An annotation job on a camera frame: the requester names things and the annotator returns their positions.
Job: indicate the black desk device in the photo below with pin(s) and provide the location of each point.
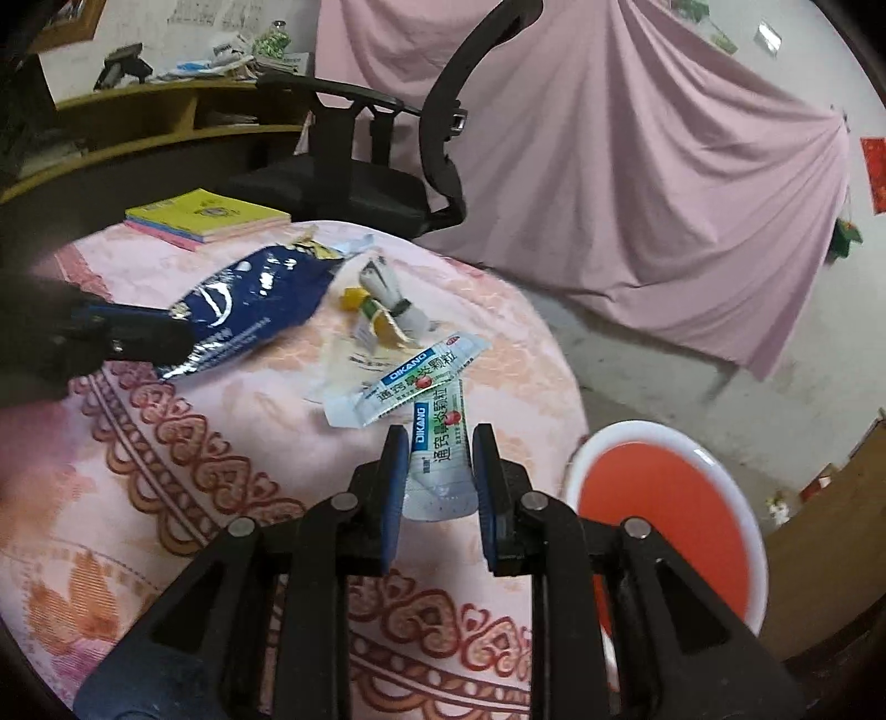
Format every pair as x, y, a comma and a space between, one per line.
124, 66

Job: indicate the yellow white peel scrap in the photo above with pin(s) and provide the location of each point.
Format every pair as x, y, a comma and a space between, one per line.
387, 329

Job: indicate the small yellow wrapper piece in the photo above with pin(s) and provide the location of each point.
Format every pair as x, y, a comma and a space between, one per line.
351, 298

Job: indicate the pink book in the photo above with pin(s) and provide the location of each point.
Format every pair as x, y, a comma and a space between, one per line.
173, 237

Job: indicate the red wall paper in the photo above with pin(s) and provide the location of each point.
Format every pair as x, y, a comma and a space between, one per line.
875, 173

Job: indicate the green hanging ornament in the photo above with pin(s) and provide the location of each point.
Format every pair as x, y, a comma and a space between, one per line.
846, 239

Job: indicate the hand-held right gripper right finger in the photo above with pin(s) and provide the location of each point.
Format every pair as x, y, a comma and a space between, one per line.
484, 498

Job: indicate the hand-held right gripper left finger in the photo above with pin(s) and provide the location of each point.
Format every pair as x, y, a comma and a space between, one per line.
394, 498

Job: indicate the pink hanging cloth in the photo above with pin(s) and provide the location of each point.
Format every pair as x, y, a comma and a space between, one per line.
623, 173

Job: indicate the pale torn wrapper strip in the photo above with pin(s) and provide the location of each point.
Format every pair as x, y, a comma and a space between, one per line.
356, 246

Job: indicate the black office chair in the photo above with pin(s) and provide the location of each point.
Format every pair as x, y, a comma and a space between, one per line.
346, 187

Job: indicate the red basin with white rim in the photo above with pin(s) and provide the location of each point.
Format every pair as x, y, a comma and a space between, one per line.
664, 512

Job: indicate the silver foil piece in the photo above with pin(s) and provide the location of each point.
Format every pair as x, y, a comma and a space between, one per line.
770, 36

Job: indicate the white green crumpled wrapper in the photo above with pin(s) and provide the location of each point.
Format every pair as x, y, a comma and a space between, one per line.
387, 284

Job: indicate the pile of papers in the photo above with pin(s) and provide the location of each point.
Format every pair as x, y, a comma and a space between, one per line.
221, 62

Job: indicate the dark blue snack bag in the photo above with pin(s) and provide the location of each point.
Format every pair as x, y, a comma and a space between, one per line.
256, 298

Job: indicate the clear plastic wrapper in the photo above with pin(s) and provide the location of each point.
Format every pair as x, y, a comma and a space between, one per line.
346, 374

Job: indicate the wooden picture frame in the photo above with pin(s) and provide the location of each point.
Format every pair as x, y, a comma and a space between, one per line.
76, 24

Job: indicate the white and blue sachet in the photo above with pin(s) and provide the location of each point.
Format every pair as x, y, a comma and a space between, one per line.
415, 377
436, 450

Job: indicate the wooden desk shelf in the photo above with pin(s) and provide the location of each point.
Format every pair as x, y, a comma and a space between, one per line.
138, 107

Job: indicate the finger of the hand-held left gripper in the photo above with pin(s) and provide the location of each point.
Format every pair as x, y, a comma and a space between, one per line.
124, 336

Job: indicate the green wall sticker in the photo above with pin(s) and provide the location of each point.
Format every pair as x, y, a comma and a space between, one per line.
720, 38

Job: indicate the wooden cabinet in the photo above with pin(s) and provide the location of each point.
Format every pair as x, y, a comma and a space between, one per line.
830, 554

